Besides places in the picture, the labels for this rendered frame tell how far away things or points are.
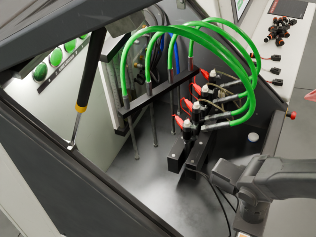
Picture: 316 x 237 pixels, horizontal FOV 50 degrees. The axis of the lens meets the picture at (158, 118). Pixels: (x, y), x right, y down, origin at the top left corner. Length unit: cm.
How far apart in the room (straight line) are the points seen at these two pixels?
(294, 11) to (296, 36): 20
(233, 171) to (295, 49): 90
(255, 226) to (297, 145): 169
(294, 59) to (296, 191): 95
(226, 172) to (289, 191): 17
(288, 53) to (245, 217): 87
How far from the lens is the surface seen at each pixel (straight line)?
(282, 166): 61
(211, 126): 96
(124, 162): 127
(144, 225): 79
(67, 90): 92
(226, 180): 74
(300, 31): 165
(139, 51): 124
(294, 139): 249
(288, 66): 144
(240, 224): 81
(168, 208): 116
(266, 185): 62
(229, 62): 80
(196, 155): 109
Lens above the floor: 186
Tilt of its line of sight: 47 degrees down
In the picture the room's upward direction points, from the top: 6 degrees counter-clockwise
